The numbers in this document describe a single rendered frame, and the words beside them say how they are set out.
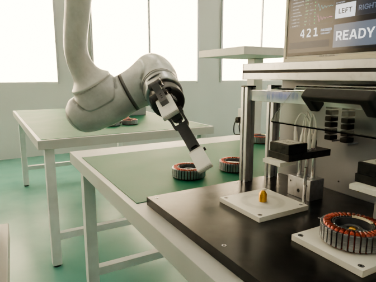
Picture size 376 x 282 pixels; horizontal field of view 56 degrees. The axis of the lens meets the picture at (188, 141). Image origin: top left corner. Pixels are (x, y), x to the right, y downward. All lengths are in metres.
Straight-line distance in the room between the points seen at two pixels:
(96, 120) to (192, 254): 0.40
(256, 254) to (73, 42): 0.60
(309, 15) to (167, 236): 0.61
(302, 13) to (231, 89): 5.43
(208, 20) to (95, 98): 5.33
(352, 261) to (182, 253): 0.30
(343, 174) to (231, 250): 0.47
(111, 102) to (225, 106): 5.48
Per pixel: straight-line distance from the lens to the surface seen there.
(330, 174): 1.06
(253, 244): 0.70
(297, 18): 0.97
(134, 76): 0.87
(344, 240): 0.68
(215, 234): 0.73
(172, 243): 0.74
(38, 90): 5.14
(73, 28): 0.87
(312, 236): 0.73
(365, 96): 0.49
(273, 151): 0.90
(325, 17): 0.91
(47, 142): 2.00
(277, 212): 0.83
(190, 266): 0.69
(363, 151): 0.99
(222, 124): 6.30
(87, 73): 0.88
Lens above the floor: 1.08
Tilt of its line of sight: 10 degrees down
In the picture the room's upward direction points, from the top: straight up
